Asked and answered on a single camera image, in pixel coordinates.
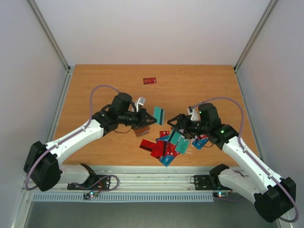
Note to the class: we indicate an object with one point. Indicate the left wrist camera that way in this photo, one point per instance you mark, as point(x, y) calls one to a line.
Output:
point(139, 103)

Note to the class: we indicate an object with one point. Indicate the dark red striped card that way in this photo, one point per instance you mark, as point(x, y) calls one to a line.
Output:
point(147, 145)

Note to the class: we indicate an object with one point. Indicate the brown leather card holder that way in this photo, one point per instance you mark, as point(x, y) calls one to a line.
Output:
point(141, 131)

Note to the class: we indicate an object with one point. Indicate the small red card top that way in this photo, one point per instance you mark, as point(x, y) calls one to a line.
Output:
point(164, 133)

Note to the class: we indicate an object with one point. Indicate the teal card with stripe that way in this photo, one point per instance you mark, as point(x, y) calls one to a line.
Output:
point(158, 114)

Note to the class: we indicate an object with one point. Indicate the lone red card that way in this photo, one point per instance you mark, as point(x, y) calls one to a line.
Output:
point(149, 81)

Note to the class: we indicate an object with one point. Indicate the right circuit board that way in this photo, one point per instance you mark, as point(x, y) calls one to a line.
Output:
point(221, 194)

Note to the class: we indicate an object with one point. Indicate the blue card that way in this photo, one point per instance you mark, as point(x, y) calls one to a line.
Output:
point(166, 160)
point(164, 138)
point(199, 143)

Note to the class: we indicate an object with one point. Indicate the circuit board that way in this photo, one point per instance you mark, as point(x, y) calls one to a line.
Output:
point(91, 195)
point(221, 194)

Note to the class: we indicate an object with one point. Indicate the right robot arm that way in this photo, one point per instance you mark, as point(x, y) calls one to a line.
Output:
point(272, 196)

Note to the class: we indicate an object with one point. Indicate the blue card bottom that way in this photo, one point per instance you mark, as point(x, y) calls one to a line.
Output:
point(166, 160)

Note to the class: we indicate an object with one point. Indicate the red card left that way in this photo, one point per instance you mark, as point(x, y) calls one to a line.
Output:
point(159, 150)

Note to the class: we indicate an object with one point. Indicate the blue card right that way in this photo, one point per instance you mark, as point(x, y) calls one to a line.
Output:
point(199, 143)

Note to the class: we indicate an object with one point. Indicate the left circuit board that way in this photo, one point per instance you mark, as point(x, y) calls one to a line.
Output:
point(91, 195)

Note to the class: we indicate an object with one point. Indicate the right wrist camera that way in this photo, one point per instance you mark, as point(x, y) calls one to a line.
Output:
point(192, 113)

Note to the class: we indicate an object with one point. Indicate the aluminium frame rails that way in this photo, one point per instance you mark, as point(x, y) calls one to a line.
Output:
point(152, 177)

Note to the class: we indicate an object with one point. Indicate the frame post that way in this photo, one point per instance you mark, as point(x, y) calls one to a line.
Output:
point(34, 7)
point(257, 30)

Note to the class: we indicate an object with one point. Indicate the right frame post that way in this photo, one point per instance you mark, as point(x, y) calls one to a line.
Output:
point(257, 30)

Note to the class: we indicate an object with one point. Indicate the blue card centre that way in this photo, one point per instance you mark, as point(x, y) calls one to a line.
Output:
point(164, 138)

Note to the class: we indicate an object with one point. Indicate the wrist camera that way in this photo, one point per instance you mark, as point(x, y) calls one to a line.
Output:
point(192, 113)
point(139, 103)

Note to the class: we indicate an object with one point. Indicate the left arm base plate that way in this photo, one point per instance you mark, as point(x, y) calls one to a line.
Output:
point(104, 181)

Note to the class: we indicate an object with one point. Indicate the teal card bottom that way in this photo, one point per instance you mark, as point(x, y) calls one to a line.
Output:
point(174, 137)

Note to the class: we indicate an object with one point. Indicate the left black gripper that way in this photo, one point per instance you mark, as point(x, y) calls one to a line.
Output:
point(143, 118)

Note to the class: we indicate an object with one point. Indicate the grey slotted cable duct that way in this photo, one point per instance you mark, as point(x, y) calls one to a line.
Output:
point(112, 197)

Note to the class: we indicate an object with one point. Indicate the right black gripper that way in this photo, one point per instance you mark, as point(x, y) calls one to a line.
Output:
point(182, 123)

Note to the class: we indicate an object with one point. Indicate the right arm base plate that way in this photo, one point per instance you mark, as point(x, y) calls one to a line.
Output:
point(205, 182)

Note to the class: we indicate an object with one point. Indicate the red VIP card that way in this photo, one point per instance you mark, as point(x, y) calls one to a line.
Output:
point(170, 149)

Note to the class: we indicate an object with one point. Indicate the left frame post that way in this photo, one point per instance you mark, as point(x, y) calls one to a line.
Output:
point(34, 7)

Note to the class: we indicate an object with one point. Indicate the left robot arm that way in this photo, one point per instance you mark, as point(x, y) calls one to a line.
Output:
point(44, 163)

